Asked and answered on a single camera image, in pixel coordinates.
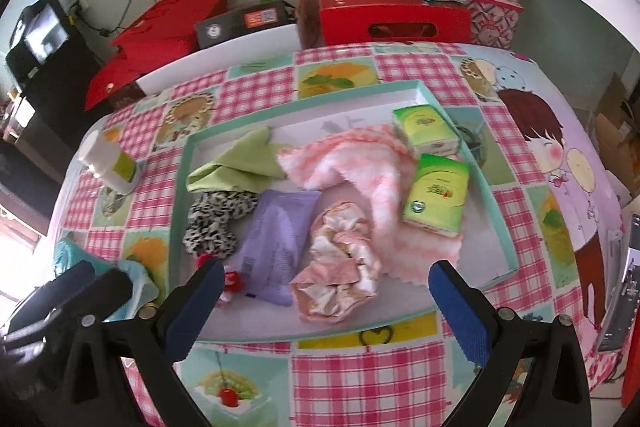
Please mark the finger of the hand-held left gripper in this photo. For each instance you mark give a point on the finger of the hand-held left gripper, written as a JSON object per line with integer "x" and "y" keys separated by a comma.
{"x": 75, "y": 278}
{"x": 112, "y": 289}

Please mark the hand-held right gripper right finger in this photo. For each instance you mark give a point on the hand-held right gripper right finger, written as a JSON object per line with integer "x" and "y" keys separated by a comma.
{"x": 457, "y": 307}

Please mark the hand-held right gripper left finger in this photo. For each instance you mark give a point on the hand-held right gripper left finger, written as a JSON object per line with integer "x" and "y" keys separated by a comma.
{"x": 195, "y": 307}

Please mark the teal shallow cardboard tray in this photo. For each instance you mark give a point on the teal shallow cardboard tray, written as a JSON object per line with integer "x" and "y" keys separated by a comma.
{"x": 480, "y": 257}

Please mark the leopard print scrunchie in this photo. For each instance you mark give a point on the leopard print scrunchie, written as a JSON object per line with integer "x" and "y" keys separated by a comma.
{"x": 215, "y": 222}

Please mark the purple wipes pack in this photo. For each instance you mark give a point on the purple wipes pack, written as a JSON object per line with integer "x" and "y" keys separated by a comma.
{"x": 277, "y": 252}

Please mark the green tea box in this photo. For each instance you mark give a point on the green tea box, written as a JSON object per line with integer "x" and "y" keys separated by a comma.
{"x": 435, "y": 197}

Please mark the pink floral scrunchie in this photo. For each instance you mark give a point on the pink floral scrunchie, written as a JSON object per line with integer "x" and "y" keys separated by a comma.
{"x": 335, "y": 272}

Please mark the light green cloth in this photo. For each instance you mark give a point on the light green cloth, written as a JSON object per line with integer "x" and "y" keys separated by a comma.
{"x": 240, "y": 162}

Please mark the green tissue pack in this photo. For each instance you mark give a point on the green tissue pack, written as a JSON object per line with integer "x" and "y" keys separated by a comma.
{"x": 425, "y": 127}

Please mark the pink fluffy towel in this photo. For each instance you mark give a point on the pink fluffy towel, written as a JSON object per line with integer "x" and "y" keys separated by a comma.
{"x": 350, "y": 157}

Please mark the white plastic bottle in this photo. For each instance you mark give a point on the white plastic bottle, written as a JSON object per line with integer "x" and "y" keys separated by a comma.
{"x": 107, "y": 162}

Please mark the dark low cabinet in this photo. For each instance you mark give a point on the dark low cabinet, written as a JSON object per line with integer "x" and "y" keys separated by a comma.
{"x": 30, "y": 157}

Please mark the pink checkered printed tablecloth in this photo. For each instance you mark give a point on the pink checkered printed tablecloth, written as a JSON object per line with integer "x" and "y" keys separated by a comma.
{"x": 350, "y": 382}

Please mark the red plastic stool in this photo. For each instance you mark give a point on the red plastic stool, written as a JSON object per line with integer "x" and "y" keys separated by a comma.
{"x": 629, "y": 392}

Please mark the black cabinet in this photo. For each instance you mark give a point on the black cabinet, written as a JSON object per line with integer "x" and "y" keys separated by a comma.
{"x": 65, "y": 67}

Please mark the brown cardboard boxes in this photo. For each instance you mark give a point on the brown cardboard boxes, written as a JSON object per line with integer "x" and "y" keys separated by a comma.
{"x": 615, "y": 132}

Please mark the black monitor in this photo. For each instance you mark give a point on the black monitor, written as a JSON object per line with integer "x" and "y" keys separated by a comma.
{"x": 42, "y": 37}

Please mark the white chair back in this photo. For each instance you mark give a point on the white chair back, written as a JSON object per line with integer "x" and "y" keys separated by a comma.
{"x": 210, "y": 57}

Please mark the red gift bag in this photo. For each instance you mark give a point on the red gift bag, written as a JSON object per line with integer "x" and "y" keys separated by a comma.
{"x": 165, "y": 32}

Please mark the black flat box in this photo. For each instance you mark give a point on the black flat box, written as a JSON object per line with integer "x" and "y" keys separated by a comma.
{"x": 235, "y": 24}

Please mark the red patterned box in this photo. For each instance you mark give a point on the red patterned box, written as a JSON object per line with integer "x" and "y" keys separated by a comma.
{"x": 495, "y": 17}

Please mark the red cardboard box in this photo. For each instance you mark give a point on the red cardboard box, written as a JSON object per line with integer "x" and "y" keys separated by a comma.
{"x": 350, "y": 17}

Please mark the white wall outlet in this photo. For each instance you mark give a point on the white wall outlet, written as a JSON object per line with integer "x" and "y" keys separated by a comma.
{"x": 81, "y": 4}

